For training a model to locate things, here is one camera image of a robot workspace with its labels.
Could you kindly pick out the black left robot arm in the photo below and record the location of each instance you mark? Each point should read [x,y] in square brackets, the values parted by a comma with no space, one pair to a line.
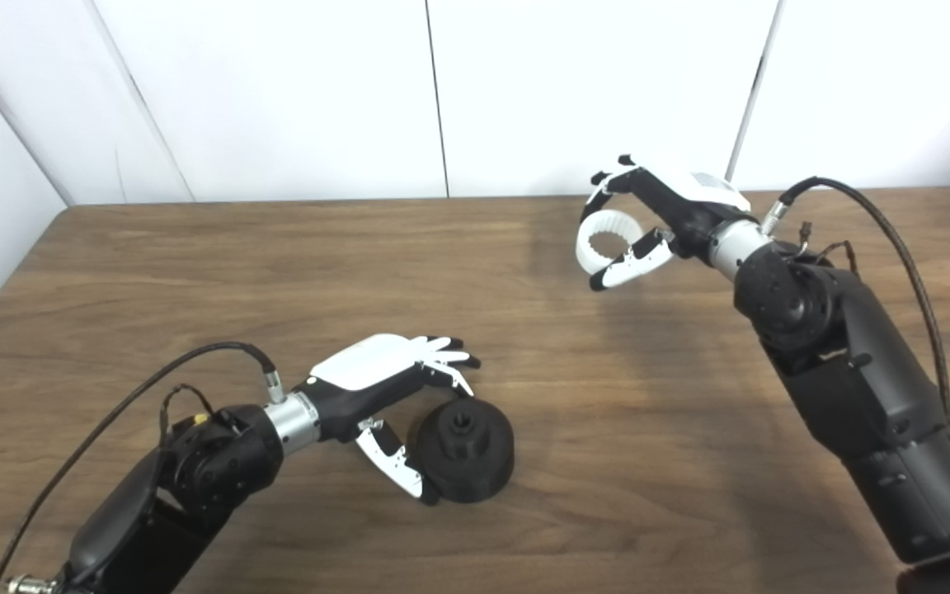
[211,470]

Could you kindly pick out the white and black right hand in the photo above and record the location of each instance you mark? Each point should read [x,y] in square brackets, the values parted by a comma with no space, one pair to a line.
[689,214]

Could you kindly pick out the white and black left hand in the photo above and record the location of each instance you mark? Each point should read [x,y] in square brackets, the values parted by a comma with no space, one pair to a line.
[368,367]

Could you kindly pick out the round black part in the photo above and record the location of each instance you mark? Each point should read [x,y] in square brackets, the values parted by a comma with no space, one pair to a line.
[475,462]

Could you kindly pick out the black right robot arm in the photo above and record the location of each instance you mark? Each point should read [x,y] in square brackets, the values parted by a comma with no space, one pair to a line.
[854,379]

